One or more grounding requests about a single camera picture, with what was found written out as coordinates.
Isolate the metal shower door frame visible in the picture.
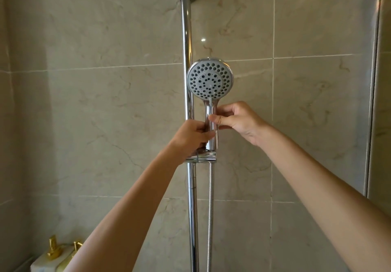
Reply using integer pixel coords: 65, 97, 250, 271
363, 0, 384, 200

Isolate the chrome shower slide rail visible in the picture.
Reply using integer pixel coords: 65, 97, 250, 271
179, 0, 200, 272

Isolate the person's left hand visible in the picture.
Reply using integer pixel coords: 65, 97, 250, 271
170, 119, 216, 160

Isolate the white bathtub ledge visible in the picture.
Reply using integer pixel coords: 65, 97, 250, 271
30, 244, 80, 272

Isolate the person's left forearm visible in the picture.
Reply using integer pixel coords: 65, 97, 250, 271
63, 143, 191, 272

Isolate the person's right forearm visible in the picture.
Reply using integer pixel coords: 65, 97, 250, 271
256, 125, 391, 272

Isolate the chrome handheld shower head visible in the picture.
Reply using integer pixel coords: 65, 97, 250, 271
186, 57, 235, 153

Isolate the metal shower hose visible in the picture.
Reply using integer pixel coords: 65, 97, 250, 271
205, 162, 215, 272

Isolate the chrome shower head holder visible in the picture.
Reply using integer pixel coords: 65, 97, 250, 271
185, 149, 218, 163

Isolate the person's right hand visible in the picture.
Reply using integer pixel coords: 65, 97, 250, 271
208, 101, 272, 148

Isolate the large gold tap handle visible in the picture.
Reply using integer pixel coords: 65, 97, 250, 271
46, 235, 64, 261

